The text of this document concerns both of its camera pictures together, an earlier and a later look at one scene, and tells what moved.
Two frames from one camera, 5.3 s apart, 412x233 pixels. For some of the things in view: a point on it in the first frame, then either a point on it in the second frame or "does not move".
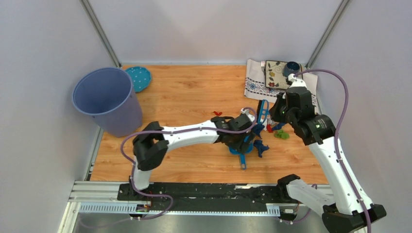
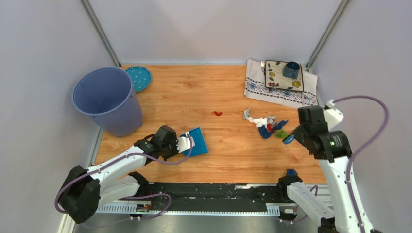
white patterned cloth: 255,85 does not move
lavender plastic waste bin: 106,94 does not move
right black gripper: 274,111 → 297,133
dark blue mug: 291,68 does not move
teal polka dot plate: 141,76 does not move
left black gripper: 242,145 → 173,141
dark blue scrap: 257,128 → 264,133
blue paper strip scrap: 279,126 does not move
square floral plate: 275,77 does not move
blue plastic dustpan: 242,155 → 200,147
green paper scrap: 281,134 does not move
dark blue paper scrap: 260,147 → 291,172
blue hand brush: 262,110 → 288,139
